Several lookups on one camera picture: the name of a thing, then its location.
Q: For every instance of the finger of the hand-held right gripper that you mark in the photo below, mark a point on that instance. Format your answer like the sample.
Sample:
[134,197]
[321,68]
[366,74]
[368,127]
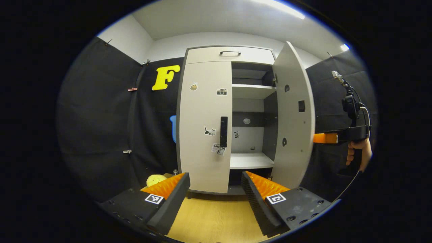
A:
[341,136]

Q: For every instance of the grey cabinet door headphone sticker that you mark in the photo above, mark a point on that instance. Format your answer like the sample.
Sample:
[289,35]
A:
[293,128]

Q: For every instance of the black backdrop cloth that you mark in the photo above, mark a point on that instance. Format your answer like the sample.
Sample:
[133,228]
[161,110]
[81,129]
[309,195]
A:
[101,118]

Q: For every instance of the small ceiling light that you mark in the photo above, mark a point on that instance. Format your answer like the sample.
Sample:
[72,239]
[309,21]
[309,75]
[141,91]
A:
[345,47]

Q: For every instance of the grey double-door shoe cabinet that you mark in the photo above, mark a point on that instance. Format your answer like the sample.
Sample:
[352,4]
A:
[248,105]

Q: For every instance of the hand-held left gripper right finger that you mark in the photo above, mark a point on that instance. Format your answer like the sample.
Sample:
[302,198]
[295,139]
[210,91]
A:
[258,209]

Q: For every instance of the grey cabinet door camera sticker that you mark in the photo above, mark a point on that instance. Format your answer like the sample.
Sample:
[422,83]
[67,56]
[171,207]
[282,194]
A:
[199,114]

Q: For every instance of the black clip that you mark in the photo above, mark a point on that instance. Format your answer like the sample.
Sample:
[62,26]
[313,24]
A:
[146,62]

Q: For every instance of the grey cabinet drawer front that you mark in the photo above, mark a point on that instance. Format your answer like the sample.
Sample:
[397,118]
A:
[202,55]

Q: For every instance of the white cabinet shelf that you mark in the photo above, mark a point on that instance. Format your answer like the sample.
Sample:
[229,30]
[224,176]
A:
[249,160]
[251,91]

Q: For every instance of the yellow plush toy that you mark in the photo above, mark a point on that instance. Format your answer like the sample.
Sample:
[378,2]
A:
[155,180]

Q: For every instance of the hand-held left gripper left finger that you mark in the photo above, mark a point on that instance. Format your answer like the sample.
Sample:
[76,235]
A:
[172,207]

